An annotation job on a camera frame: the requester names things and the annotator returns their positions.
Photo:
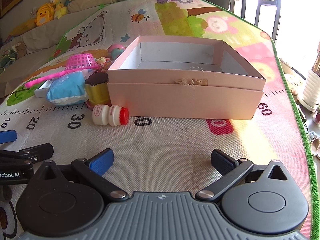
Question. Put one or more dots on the grey sofa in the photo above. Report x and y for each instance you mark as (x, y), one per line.
(40, 44)

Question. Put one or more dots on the green knitted cloth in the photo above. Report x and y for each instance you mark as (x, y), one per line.
(8, 58)

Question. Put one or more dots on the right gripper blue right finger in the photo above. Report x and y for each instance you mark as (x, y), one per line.
(232, 171)

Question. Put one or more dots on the blue tissue pack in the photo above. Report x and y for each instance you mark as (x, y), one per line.
(68, 90)

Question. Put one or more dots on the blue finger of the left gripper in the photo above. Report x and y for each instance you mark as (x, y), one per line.
(34, 154)
(7, 136)

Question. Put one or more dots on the small yellow plush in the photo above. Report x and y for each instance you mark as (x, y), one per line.
(60, 9)

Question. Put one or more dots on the grey battery charger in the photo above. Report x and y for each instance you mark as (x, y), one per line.
(42, 91)

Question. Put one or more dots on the pink cardboard box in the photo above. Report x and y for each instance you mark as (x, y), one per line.
(184, 77)

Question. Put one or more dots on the colourful cartoon play mat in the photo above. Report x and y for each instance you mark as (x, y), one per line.
(157, 119)

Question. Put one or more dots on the white bottle red cap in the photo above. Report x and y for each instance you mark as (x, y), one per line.
(110, 115)

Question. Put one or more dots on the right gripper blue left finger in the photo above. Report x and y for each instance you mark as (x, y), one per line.
(90, 172)

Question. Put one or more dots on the white ribbed plant pot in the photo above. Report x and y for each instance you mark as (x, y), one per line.
(308, 95)

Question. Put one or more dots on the yellow duck plush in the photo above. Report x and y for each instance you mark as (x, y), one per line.
(44, 14)

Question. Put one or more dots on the pink round toy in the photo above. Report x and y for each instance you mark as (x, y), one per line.
(115, 50)

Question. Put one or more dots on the pink plastic strainer scoop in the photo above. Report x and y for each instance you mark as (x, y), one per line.
(75, 63)

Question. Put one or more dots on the yellow toy pudding cup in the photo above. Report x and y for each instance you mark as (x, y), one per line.
(97, 90)

